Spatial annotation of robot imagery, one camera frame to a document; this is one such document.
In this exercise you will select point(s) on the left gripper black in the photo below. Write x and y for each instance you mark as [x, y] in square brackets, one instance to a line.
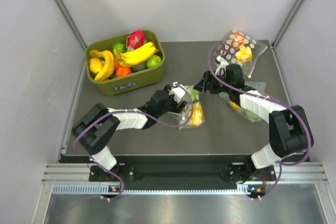
[175, 108]

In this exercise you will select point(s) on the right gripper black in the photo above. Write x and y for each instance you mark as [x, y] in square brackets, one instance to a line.
[203, 85]

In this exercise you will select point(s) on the green apple toy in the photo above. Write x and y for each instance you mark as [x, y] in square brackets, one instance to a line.
[153, 61]
[193, 93]

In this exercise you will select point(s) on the zip bag with bananas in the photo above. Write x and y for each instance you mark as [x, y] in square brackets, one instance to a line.
[184, 119]

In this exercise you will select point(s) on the yellow banana bunch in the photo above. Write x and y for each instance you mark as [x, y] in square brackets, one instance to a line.
[133, 58]
[108, 61]

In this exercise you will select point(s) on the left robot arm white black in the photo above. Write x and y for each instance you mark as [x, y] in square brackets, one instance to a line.
[96, 128]

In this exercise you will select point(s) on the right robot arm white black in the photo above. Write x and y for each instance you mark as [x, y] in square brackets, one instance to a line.
[289, 130]

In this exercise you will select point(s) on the yellow mango toy in bag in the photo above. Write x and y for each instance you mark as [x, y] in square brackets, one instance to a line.
[198, 116]

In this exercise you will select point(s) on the polka dot zip bag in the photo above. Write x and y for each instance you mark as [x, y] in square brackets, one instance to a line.
[241, 49]

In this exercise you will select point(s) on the blue zip bag colourful balls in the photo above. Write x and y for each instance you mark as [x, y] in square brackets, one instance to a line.
[247, 114]

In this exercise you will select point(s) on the olive green plastic bin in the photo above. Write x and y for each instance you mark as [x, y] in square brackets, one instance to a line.
[132, 81]

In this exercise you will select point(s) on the grey green melon toy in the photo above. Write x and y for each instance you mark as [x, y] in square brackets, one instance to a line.
[139, 67]

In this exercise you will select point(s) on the orange pumpkin toy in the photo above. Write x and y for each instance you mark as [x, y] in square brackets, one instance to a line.
[123, 71]

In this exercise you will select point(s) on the yellow banana bunch in bin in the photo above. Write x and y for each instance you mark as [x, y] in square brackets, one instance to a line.
[108, 61]

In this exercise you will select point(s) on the pink dragon fruit toy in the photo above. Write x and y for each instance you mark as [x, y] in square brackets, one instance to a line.
[135, 40]

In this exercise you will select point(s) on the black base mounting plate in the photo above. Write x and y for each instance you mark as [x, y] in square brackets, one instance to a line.
[174, 171]

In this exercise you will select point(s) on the green round fruit toy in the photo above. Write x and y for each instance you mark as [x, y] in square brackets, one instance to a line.
[119, 46]

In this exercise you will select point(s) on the yellow lemon toy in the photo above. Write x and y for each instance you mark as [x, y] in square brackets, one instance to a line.
[95, 65]

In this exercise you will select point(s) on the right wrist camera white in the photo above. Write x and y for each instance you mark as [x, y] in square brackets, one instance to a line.
[221, 64]

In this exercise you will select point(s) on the slotted grey cable duct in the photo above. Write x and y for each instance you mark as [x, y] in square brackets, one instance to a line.
[105, 189]

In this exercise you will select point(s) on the right aluminium frame post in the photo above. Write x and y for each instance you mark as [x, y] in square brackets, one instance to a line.
[286, 24]

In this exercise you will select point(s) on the aluminium frame post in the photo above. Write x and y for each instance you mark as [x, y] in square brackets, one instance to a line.
[67, 16]
[286, 24]

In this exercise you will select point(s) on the left aluminium frame post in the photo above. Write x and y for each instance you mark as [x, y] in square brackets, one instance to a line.
[67, 16]

